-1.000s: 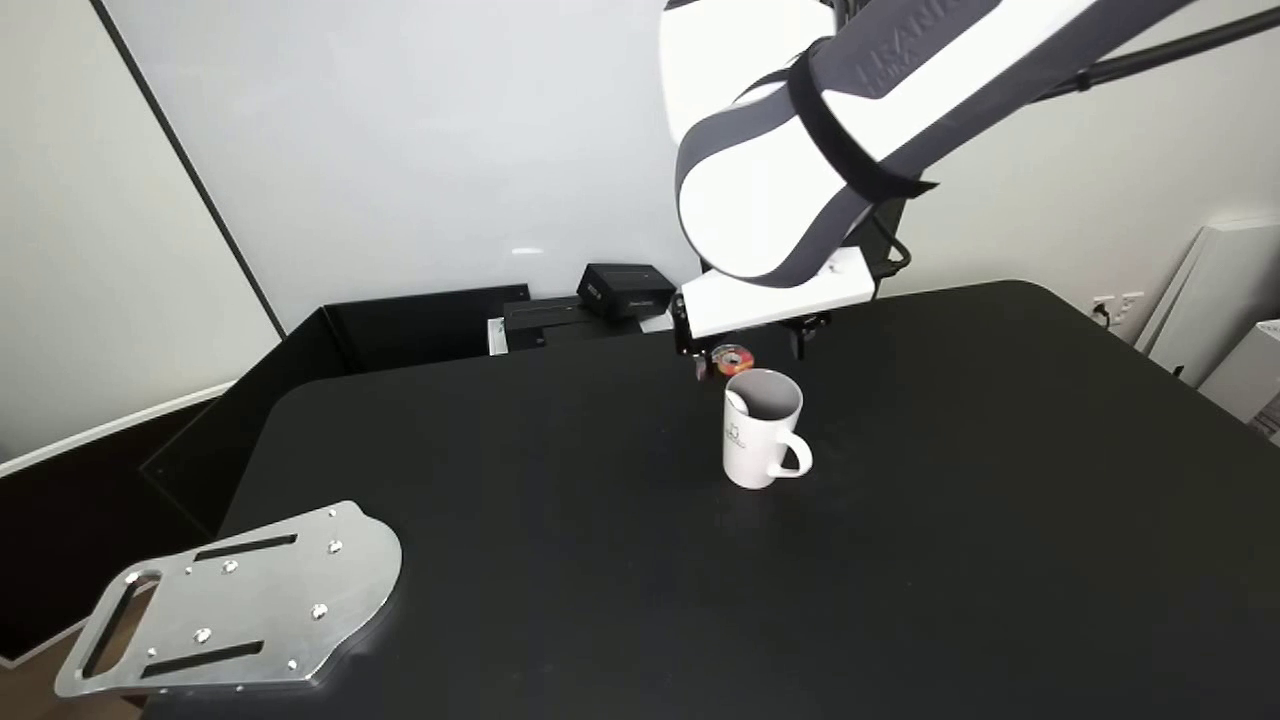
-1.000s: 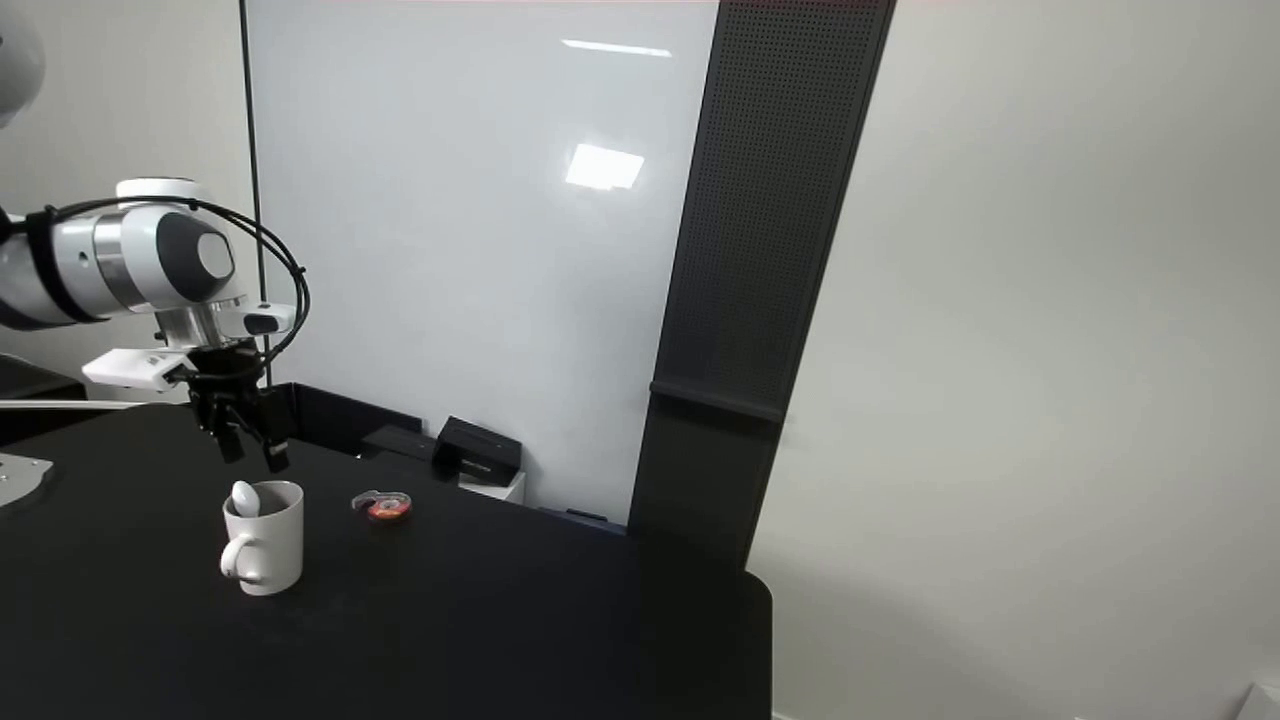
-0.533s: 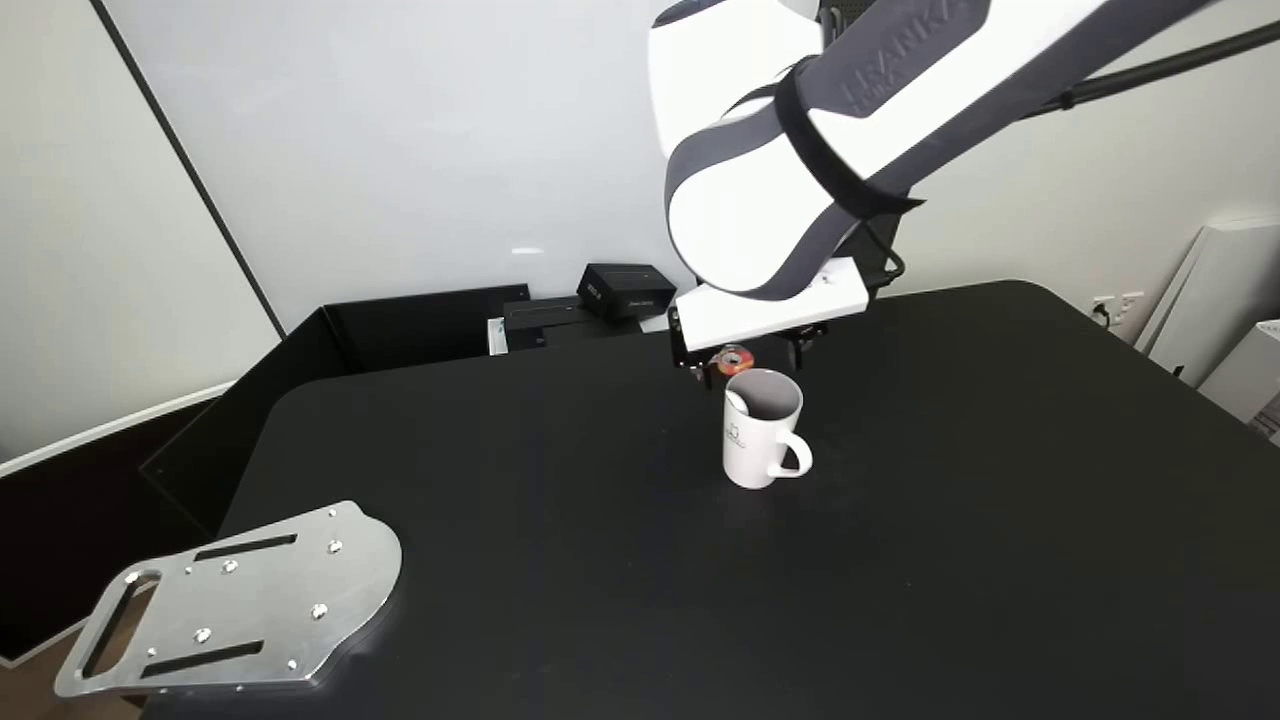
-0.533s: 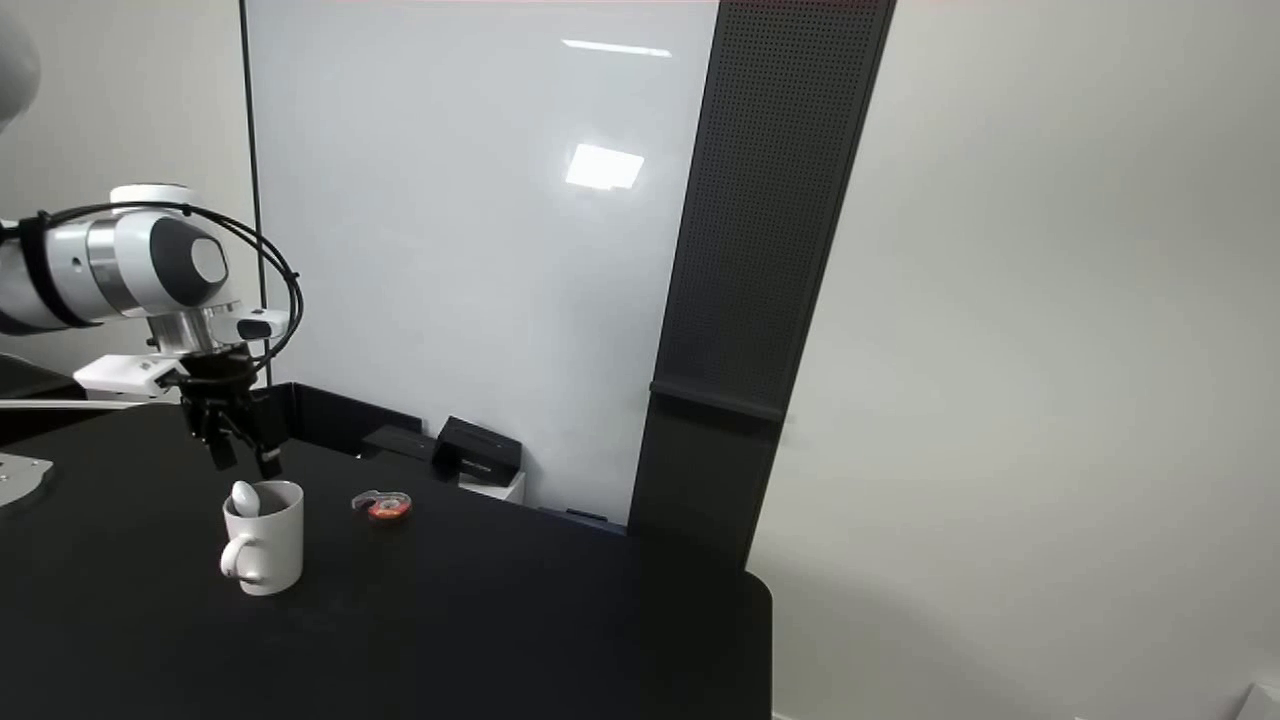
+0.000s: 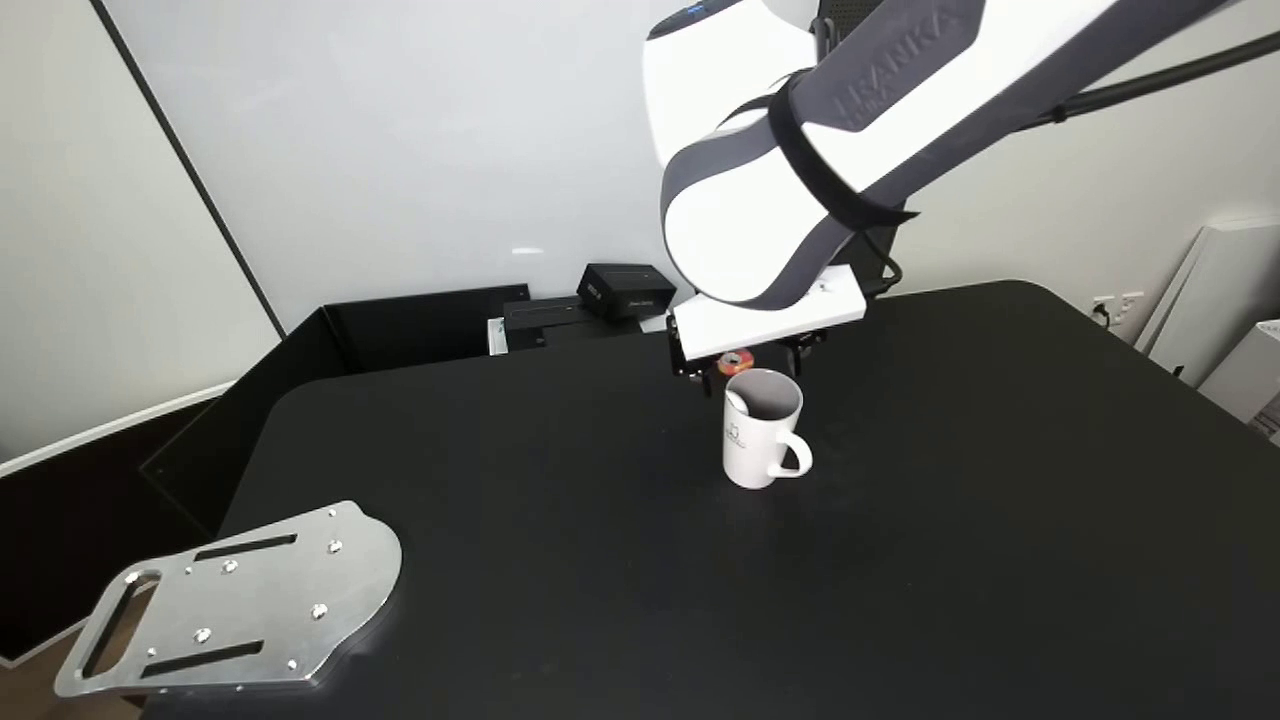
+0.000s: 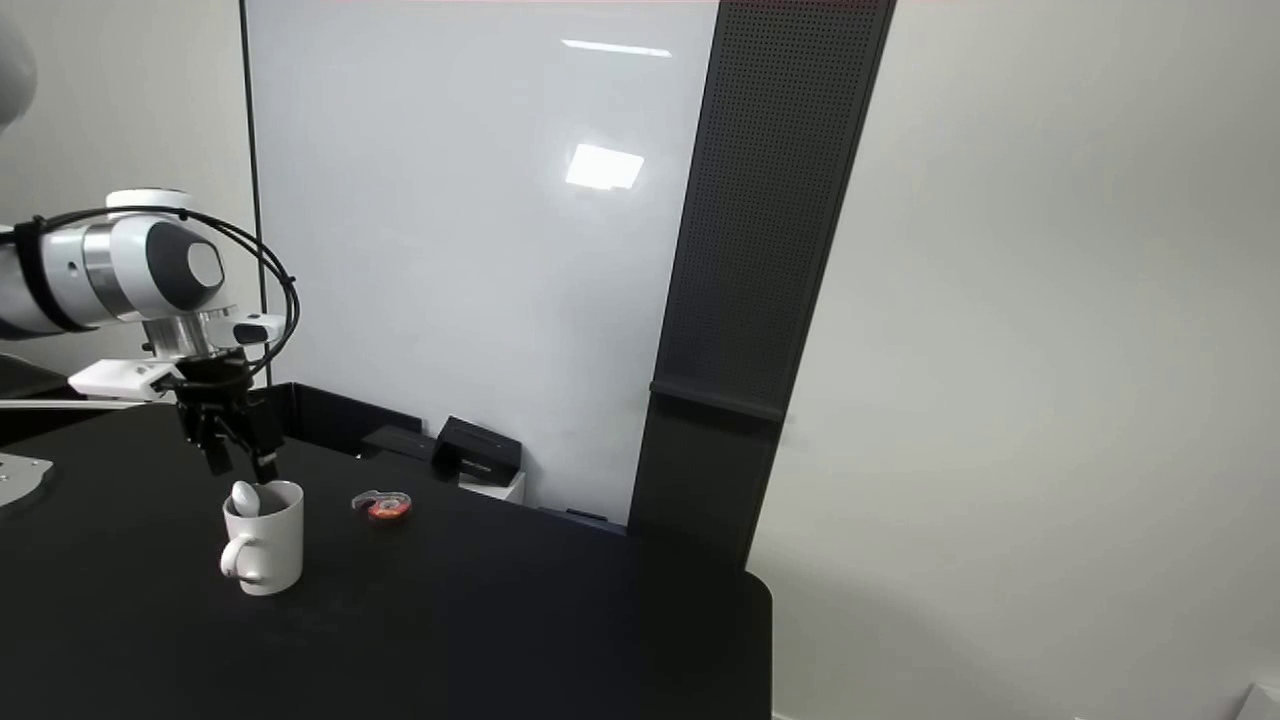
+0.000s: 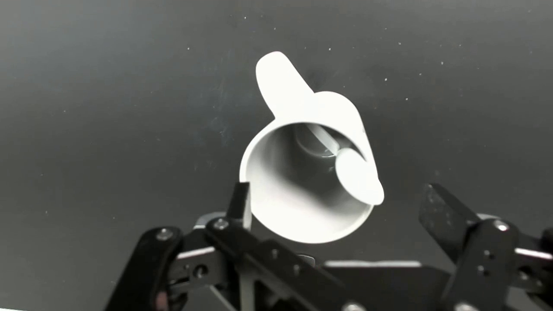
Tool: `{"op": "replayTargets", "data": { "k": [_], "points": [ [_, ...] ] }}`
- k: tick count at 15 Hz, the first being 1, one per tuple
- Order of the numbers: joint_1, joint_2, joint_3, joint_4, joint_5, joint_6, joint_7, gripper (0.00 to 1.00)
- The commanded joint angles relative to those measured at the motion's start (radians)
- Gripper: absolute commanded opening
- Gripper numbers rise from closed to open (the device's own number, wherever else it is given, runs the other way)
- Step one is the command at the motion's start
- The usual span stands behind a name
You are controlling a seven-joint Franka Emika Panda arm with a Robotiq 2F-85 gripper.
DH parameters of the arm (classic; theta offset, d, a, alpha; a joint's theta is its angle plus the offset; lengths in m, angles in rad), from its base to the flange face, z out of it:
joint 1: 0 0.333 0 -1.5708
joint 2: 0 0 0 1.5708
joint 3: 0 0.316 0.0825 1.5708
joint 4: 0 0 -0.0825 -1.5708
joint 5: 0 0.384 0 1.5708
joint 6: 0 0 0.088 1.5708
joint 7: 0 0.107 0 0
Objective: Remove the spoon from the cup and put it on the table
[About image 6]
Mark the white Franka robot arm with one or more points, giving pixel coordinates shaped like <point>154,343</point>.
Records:
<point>106,272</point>

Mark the small black box device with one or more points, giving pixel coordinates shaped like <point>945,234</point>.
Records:
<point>479,451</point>

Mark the white ceramic mug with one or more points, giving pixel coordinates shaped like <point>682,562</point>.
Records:
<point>267,543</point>

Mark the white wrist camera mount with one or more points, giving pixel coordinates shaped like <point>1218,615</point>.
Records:
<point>123,378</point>

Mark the black open bin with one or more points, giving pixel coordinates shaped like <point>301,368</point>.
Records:
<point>344,420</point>

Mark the white plastic spoon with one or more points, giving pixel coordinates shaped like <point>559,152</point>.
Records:
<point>247,498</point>

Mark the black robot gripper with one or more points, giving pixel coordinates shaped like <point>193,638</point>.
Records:
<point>221,392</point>

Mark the dark blue flat object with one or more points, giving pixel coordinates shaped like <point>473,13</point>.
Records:
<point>592,516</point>

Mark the dark grey vertical pillar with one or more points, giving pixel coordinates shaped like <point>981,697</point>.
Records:
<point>733,266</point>

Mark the large whiteboard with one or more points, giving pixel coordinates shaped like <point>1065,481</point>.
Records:
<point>465,332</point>

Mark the red tape roll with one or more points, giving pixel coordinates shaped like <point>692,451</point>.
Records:
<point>383,506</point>

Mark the silver metal mounting plate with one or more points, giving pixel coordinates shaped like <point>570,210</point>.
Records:
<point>17,477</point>

